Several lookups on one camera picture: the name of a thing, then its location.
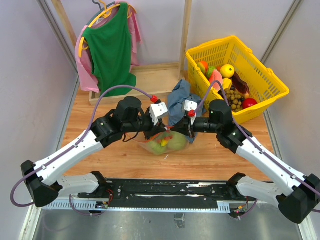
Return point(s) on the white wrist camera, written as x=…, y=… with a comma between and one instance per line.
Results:
x=157, y=112
x=191, y=110

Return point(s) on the red apple toy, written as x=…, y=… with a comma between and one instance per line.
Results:
x=249, y=102

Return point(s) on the green custard apple toy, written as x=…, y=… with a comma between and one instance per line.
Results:
x=210, y=71

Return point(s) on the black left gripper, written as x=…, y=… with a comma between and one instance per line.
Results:
x=153, y=129

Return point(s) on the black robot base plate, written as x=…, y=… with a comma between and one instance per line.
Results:
x=165, y=194

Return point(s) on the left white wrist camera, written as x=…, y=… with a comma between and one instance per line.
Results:
x=157, y=112

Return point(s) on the green cabbage toy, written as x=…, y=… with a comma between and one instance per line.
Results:
x=156, y=148
x=177, y=141

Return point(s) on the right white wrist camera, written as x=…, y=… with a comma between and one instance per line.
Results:
x=191, y=110

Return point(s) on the yellow banana toy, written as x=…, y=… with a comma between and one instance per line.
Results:
x=164, y=142

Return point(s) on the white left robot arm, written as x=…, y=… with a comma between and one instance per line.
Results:
x=45, y=179

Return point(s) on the yellow clothes hanger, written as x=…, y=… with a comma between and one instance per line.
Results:
x=106, y=13

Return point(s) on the yellow bell pepper toy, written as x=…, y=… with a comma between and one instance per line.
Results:
x=227, y=83

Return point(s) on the watermelon slice toy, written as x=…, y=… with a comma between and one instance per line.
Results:
x=217, y=78

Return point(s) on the yellow plastic basket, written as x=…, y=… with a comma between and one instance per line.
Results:
x=264, y=86

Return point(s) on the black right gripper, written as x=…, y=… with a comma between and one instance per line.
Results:
x=184, y=126

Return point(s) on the orange peach toy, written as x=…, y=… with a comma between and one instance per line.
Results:
x=204, y=67

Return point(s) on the grey clothes hanger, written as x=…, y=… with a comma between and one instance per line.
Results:
x=101, y=8

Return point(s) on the clear zip top bag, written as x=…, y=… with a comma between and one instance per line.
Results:
x=156, y=138

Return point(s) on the wooden clothes rack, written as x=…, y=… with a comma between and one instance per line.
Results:
x=166, y=74

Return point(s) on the blue crumpled cloth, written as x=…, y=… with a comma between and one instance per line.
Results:
x=176, y=99

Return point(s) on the cherry tomato branch toy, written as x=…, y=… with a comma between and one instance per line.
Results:
x=166, y=136

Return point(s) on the green tank top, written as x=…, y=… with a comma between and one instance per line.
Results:
x=110, y=47

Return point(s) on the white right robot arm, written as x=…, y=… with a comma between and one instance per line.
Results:
x=295, y=194

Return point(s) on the yellow lemon toy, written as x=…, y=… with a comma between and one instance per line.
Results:
x=227, y=71

